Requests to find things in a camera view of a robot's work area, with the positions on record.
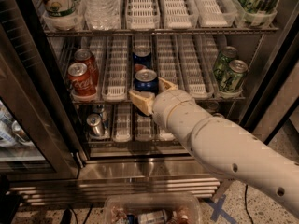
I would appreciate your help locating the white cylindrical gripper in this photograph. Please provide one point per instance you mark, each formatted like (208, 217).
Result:
(168, 104)

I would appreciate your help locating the blue pepsi can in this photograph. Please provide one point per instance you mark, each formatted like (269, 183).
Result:
(142, 58)
(146, 80)

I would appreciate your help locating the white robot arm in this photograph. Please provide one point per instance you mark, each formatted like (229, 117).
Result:
(224, 148)

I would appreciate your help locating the white glide tray under pepsi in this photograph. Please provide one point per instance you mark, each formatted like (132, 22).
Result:
(143, 40)

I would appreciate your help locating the rear silver can bottom left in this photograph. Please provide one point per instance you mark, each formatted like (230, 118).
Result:
(102, 112)

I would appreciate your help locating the silver can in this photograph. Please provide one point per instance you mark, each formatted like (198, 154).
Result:
(102, 112)
(95, 123)

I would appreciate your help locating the green can bottom rear right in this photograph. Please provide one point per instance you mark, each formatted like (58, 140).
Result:
(211, 107)

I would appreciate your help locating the front silver can bottom left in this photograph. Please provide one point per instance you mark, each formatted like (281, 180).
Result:
(95, 123)

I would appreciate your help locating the green can bottom front right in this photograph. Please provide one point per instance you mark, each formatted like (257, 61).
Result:
(219, 115)

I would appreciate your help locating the rear green soda can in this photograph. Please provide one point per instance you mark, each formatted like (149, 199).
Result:
(226, 55)

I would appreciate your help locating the green soda can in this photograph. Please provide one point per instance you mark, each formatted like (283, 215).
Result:
(232, 76)
(226, 55)

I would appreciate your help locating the front red coca-cola can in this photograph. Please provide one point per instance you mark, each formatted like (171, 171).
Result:
(81, 80)

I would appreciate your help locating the red coca-cola can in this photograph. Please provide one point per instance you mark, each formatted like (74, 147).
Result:
(81, 80)
(87, 57)

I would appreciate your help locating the rear red coca-cola can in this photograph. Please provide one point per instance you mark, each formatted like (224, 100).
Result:
(87, 57)

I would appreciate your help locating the front green soda can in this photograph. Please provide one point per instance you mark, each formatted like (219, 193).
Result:
(232, 76)

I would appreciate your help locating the stainless fridge door left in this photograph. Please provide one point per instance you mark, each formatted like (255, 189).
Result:
(33, 92)

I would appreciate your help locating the open fridge door right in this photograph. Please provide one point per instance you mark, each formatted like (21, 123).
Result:
(272, 83)

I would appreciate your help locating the fridge bottom vent grille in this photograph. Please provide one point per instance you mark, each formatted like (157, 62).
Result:
(96, 191)

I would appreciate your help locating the clear water bottle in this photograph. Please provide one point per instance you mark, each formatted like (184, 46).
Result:
(102, 14)

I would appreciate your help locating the clear plastic bin on floor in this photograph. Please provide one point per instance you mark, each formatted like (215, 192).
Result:
(153, 208)

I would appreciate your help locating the blue tape cross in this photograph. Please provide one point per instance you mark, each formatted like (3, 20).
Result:
(218, 211)

